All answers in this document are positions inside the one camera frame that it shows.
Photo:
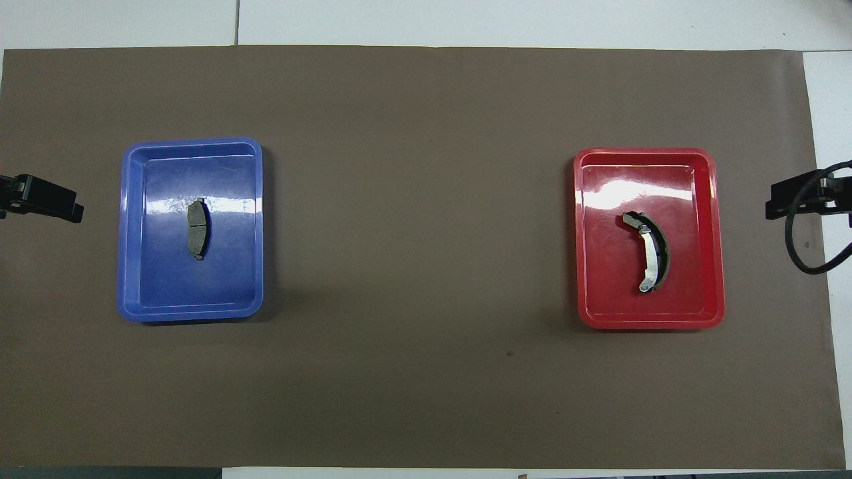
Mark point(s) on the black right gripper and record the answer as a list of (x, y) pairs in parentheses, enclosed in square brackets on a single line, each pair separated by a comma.
[(840, 193)]

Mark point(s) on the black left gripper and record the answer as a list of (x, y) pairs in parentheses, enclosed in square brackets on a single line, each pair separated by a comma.
[(6, 196)]

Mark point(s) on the grey brake pad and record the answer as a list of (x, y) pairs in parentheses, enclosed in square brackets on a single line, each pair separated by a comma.
[(197, 229)]

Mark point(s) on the curved brake shoe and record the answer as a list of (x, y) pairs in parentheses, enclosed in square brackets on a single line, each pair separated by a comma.
[(649, 256)]

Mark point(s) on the blue plastic tray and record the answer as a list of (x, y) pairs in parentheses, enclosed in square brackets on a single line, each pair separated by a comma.
[(166, 286)]

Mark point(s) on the red plastic tray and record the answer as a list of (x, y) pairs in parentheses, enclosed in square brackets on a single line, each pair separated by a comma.
[(612, 293)]

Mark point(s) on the brown paper table mat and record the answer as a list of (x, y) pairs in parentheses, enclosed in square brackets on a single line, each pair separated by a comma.
[(426, 399)]

